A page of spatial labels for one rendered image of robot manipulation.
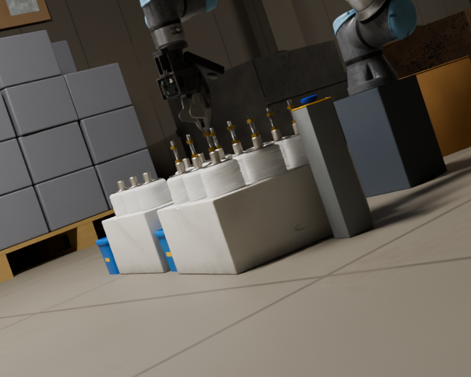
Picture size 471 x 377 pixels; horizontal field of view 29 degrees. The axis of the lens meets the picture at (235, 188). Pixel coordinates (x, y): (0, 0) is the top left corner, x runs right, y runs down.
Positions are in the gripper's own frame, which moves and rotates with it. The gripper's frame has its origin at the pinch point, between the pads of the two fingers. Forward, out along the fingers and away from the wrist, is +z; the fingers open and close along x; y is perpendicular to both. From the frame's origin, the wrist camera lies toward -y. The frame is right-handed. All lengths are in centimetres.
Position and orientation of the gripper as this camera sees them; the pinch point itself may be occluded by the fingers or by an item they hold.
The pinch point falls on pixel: (206, 125)
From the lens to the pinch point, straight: 215.0
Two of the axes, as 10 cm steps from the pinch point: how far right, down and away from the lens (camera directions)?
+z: 3.2, 9.5, 0.6
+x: 6.3, -1.7, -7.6
